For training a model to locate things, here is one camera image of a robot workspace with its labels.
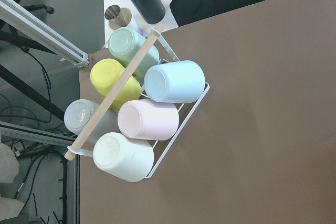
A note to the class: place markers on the paper cup with jiggers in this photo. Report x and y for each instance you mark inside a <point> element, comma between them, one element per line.
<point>118,17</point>

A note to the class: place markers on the white cup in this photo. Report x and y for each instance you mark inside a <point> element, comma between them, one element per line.
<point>124,158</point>

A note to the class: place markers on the yellow cup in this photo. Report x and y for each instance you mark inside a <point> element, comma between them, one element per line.
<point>103,76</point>

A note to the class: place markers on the light blue cup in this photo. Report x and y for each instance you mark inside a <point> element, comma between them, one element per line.
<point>175,82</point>

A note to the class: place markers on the grey cup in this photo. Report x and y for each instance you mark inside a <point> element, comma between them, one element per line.
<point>78,114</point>

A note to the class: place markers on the green cup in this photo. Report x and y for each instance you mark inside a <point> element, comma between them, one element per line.
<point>124,43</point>

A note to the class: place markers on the aluminium frame beam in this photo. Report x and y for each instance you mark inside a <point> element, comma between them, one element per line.
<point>18,17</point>

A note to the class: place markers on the pink cup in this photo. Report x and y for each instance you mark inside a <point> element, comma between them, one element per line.
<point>148,120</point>

